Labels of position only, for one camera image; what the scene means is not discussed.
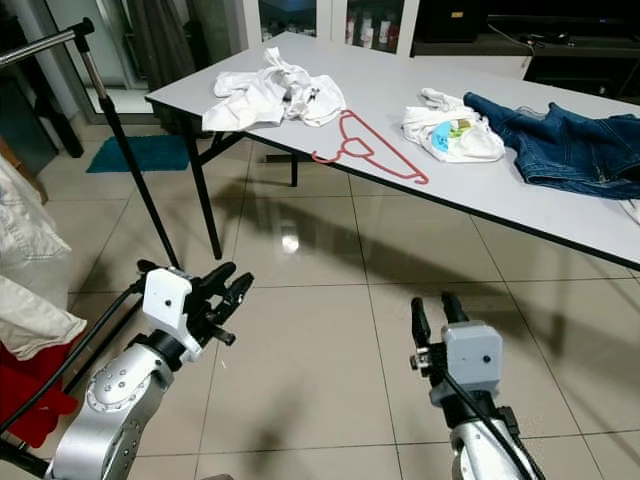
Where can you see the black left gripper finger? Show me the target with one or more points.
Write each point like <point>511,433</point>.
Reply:
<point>216,279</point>
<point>233,294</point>

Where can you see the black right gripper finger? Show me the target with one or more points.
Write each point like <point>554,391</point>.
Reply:
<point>420,326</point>
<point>452,311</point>

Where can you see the red plastic hanger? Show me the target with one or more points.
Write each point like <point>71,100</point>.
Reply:
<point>390,149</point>

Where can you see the white printed T-shirt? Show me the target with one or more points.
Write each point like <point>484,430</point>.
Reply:
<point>260,100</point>

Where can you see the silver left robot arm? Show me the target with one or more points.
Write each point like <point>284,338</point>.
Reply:
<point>110,410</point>

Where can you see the teal floor mat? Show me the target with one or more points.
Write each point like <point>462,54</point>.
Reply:
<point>135,155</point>

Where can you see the white denim jacket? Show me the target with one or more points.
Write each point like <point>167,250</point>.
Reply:
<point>30,300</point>

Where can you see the red shirt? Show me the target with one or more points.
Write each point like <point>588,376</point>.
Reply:
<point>30,400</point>

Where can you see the white crumpled garment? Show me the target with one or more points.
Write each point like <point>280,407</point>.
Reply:
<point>425,125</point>

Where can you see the blue denim jeans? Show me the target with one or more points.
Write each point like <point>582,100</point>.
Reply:
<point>570,150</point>

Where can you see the glass sliding door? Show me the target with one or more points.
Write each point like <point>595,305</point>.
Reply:
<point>105,100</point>

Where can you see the dark grey curtain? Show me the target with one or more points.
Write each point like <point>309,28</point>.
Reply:
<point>160,50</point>

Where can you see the black glass console table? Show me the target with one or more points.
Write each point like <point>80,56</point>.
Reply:
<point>20,130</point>

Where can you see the white table with black legs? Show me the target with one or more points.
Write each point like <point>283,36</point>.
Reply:
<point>400,70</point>

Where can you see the white low drawer unit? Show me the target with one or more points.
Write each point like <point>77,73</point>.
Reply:
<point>480,65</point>

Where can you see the dark TV stand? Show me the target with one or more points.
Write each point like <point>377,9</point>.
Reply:
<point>580,75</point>

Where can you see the chrome clothes rack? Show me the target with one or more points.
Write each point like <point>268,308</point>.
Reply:
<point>50,42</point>

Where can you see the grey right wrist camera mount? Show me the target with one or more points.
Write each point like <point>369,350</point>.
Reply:
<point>473,355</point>

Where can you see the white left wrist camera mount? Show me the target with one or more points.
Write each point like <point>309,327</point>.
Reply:
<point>168,298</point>

